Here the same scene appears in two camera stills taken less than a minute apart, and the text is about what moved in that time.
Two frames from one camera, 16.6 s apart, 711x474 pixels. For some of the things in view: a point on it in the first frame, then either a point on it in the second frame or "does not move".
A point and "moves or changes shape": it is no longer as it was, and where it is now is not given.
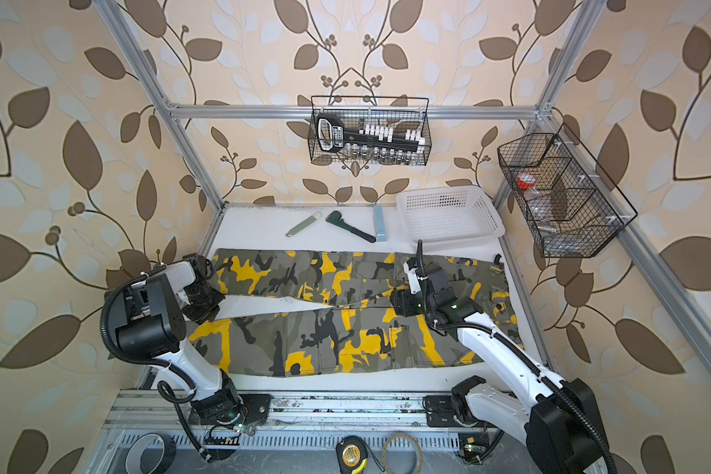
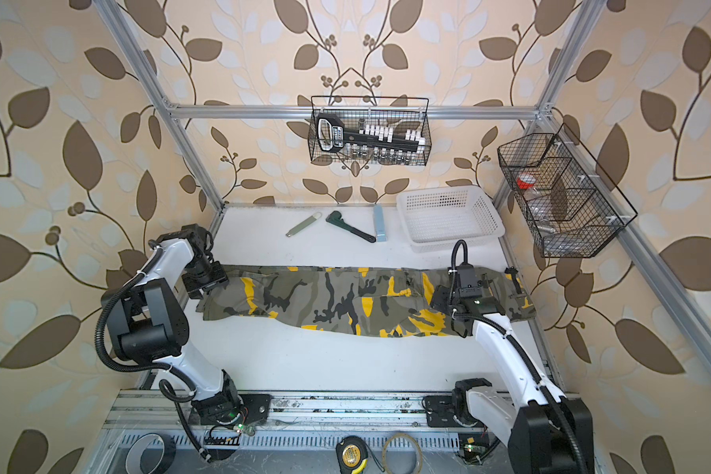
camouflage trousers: x=359 y=331 moves or changes shape
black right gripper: x=402 y=301 -> x=438 y=296
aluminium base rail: x=173 y=410 does not move
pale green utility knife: x=303 y=223 does not move
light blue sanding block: x=379 y=223 does not move
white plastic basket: x=447 y=219 does not move
